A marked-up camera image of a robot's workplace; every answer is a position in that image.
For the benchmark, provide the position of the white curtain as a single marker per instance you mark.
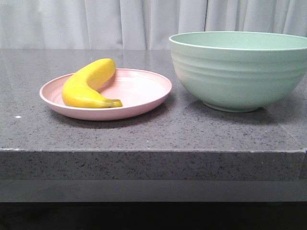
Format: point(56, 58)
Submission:
point(138, 24)

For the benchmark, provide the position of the yellow banana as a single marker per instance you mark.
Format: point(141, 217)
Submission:
point(80, 90)

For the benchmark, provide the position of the green bowl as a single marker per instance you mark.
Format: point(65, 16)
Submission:
point(238, 71)

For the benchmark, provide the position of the pink plate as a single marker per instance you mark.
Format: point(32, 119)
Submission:
point(140, 91)

